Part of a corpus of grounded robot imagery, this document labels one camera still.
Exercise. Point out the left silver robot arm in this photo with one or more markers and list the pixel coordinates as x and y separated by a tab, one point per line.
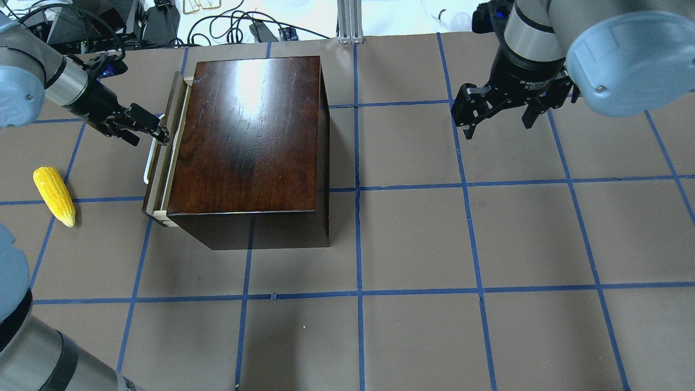
33	72

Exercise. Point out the wooden drawer with white handle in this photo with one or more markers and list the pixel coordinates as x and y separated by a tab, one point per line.
162	158

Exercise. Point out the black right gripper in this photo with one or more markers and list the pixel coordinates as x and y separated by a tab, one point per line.
524	74

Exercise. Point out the aluminium frame post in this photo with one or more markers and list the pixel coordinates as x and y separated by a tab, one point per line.
349	22

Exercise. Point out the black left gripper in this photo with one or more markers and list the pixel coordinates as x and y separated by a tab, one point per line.
94	103

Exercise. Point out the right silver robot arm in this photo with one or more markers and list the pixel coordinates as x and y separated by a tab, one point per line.
622	57

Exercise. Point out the yellow corn cob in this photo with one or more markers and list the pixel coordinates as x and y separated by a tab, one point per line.
55	194

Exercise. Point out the black power adapter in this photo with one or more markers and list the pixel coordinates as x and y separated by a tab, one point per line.
262	33

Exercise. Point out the dark wooden drawer cabinet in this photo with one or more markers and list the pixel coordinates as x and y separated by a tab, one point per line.
252	164

